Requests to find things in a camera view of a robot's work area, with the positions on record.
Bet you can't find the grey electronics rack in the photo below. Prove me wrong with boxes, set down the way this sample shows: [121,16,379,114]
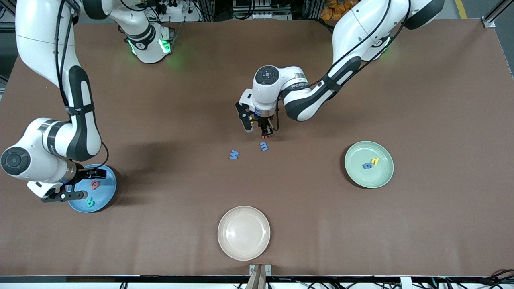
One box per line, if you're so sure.
[232,0,294,20]

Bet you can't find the blue plate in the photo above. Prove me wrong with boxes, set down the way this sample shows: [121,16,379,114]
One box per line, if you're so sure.
[67,163,117,213]

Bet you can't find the beige plate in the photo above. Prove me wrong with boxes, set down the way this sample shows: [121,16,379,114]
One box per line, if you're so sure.
[217,206,271,261]

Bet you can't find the white power strip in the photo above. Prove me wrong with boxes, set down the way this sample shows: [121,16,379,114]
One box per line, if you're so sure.
[163,2,193,14]

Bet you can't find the black cable bundle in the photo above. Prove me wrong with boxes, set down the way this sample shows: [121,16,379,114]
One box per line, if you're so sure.
[434,269,514,289]

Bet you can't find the aluminium camera mast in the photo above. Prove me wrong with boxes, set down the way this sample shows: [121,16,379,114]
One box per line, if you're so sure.
[246,264,272,289]

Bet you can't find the pile of orange items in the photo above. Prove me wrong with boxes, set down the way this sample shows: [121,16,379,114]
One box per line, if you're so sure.
[320,0,348,21]

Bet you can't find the green plate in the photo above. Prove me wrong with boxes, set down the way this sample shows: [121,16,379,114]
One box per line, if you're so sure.
[345,140,394,189]

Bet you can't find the aluminium frame profile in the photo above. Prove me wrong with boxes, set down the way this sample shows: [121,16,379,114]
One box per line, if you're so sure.
[481,0,514,28]

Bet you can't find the black table edge rail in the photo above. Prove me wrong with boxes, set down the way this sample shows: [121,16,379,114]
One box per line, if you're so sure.
[0,275,514,284]

